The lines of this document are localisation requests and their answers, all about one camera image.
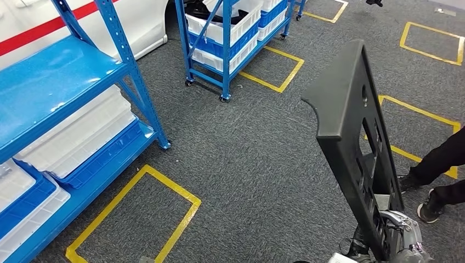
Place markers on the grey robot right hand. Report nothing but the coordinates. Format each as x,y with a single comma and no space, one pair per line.
407,239

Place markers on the black plastic panel part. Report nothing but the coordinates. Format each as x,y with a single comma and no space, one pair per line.
338,109

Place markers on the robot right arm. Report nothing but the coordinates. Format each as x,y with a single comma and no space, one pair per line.
358,247

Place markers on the blue wheeled shelf rack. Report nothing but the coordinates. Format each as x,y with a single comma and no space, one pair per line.
227,54

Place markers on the blue metal shelf rack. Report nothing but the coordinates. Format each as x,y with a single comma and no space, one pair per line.
47,80

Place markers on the person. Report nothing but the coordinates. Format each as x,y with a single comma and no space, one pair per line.
439,159

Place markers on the grey floor socket cover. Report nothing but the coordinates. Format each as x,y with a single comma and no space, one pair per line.
445,12

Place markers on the black stand foot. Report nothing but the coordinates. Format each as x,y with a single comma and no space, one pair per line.
374,3

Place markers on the yellow floor tape square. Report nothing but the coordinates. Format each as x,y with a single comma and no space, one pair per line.
170,183

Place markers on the white car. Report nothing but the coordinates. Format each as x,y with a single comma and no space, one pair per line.
138,21

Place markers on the red barrier belt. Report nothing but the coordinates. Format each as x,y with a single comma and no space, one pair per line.
43,31

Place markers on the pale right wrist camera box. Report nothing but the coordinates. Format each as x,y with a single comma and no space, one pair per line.
341,259

